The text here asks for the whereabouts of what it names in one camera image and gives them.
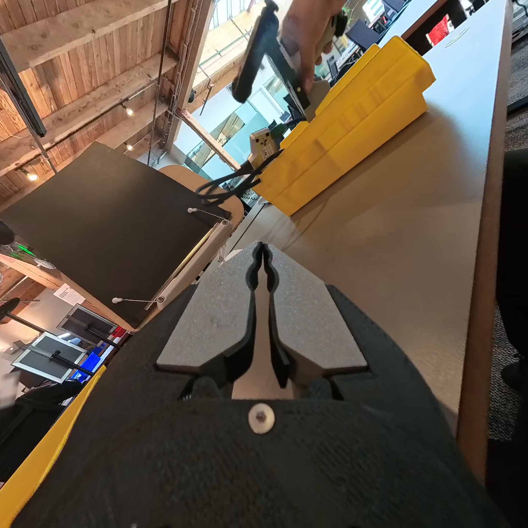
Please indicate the white tethered pin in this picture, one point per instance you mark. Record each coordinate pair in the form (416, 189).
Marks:
(116, 300)
(190, 210)

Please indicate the black board on white stand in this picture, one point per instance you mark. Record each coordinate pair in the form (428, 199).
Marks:
(103, 227)

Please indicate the grey panel on stand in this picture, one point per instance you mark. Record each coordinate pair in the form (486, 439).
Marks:
(88, 324)
(45, 357)

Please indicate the black striped jacket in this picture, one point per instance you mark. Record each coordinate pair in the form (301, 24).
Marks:
(24, 420)

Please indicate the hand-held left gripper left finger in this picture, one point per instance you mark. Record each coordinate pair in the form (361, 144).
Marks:
(210, 321)

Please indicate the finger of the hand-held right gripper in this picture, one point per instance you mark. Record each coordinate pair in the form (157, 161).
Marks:
(317, 97)
(297, 113)

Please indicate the person's black trouser leg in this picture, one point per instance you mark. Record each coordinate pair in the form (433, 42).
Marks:
(515, 247)

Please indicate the metal hdmi port hub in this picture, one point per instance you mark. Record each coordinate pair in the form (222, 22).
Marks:
(262, 144)

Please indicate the person's right hand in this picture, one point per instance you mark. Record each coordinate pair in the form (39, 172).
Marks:
(307, 33)

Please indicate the yellow plastic bin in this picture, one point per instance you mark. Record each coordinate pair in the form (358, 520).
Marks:
(350, 136)
(33, 466)

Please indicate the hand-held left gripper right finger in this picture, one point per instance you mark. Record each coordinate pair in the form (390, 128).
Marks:
(317, 321)

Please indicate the white paper sign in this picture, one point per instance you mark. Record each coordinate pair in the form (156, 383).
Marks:
(70, 293)

